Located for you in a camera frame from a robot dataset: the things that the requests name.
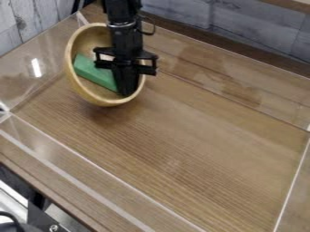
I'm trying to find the round wooden bowl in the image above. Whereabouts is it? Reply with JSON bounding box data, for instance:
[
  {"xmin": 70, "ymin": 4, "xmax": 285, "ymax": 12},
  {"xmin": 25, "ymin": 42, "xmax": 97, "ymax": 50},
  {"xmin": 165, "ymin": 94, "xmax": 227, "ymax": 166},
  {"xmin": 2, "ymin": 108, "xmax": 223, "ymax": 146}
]
[{"xmin": 62, "ymin": 23, "xmax": 146, "ymax": 107}]

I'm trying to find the green rectangular block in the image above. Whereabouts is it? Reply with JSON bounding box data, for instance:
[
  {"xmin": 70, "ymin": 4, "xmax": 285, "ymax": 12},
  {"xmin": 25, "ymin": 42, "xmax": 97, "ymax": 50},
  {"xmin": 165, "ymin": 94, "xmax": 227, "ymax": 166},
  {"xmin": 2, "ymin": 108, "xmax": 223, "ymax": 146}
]
[{"xmin": 73, "ymin": 53, "xmax": 117, "ymax": 92}]

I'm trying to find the clear acrylic corner bracket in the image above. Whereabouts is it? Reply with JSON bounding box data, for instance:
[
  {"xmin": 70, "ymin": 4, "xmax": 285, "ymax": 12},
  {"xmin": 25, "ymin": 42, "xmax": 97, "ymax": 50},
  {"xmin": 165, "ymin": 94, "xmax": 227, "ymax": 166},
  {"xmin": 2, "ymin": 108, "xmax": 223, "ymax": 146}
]
[{"xmin": 74, "ymin": 11, "xmax": 89, "ymax": 27}]

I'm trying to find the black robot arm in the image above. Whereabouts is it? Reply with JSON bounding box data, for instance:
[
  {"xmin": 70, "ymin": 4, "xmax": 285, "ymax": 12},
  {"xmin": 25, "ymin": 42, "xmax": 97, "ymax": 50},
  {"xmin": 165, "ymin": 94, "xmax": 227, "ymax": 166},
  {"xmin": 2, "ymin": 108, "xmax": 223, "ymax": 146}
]
[{"xmin": 93, "ymin": 0, "xmax": 158, "ymax": 96}]

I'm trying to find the black cable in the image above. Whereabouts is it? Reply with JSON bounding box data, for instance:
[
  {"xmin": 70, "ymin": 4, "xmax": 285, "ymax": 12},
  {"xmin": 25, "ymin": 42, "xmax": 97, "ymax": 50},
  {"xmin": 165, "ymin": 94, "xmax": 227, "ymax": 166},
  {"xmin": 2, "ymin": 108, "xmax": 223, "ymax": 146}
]
[{"xmin": 0, "ymin": 210, "xmax": 21, "ymax": 232}]

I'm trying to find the black metal bracket with bolt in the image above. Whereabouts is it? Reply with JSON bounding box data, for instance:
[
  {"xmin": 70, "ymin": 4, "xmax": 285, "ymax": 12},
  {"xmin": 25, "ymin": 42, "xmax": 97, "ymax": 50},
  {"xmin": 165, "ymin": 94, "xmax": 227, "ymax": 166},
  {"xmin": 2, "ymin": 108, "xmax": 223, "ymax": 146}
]
[{"xmin": 25, "ymin": 202, "xmax": 70, "ymax": 232}]

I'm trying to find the clear acrylic tray wall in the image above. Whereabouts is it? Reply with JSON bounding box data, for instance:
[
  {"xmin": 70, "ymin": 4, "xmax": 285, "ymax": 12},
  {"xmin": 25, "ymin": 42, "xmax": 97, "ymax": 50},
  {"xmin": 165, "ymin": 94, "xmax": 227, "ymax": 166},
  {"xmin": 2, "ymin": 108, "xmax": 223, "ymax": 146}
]
[{"xmin": 0, "ymin": 3, "xmax": 310, "ymax": 232}]

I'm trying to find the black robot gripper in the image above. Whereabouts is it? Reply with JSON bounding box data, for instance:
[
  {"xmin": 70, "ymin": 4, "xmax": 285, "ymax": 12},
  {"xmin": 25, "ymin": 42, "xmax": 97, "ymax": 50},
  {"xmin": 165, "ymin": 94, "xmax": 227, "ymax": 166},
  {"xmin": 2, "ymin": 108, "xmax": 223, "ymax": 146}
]
[{"xmin": 93, "ymin": 20, "xmax": 158, "ymax": 96}]

